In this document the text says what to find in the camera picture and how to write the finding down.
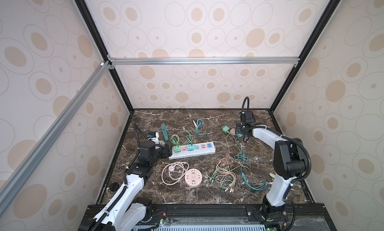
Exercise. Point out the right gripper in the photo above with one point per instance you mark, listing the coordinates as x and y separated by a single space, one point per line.
238 128

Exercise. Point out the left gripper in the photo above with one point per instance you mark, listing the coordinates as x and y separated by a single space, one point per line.
165 154

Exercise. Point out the light green plug adapter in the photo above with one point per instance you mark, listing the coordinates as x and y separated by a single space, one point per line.
177 148

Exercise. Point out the teal blue plug adapter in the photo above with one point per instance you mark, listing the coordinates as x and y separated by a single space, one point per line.
190 147

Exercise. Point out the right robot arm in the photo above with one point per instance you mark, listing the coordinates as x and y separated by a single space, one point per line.
292 162

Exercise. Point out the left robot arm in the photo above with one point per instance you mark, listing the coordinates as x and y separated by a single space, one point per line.
123 212

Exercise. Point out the teal peeler tool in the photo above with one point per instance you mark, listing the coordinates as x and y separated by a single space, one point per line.
164 132

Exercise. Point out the pink round socket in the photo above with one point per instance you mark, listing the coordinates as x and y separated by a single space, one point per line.
193 178

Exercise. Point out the white multicolour power strip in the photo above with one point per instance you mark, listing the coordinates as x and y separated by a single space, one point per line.
201 149

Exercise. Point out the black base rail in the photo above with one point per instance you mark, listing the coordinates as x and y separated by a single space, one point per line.
297 217

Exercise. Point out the rear aluminium rail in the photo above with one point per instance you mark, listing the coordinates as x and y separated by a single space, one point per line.
206 61

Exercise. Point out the aluminium rail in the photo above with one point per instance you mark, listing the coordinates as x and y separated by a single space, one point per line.
206 61
23 172

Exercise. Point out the left aluminium rail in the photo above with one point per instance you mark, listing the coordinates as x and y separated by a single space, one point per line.
23 172

